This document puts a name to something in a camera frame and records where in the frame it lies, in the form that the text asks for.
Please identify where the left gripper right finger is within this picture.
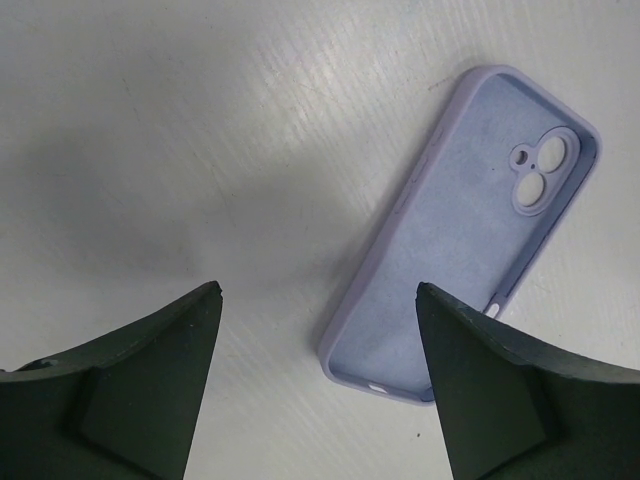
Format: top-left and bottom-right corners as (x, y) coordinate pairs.
(416, 283), (639, 479)

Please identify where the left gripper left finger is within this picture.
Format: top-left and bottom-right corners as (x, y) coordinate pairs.
(1, 281), (223, 479)

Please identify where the lavender phone case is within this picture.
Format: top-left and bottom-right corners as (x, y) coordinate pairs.
(318, 65), (602, 405)

